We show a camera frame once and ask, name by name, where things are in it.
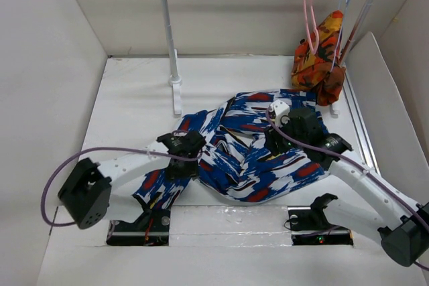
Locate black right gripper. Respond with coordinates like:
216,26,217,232
263,113,308,156

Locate blue white red patterned trousers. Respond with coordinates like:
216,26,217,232
132,88,332,212

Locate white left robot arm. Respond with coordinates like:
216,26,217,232
58,131,206,230

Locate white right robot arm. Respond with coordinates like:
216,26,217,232
265,100,428,267

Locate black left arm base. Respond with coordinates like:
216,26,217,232
106,209,171,246

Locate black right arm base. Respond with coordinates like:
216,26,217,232
284,206,354,246

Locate pink plastic hanger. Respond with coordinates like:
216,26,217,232
303,0,320,55

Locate orange camouflage garment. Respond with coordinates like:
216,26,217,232
291,10,345,106

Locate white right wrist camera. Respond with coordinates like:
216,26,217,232
268,100,290,128

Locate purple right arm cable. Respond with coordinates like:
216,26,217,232
265,109,429,272

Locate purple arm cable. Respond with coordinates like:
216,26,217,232
265,109,429,272
40,129,204,227

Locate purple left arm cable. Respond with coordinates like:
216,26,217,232
40,129,204,227

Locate light blue wire hanger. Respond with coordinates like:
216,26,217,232
330,0,351,72

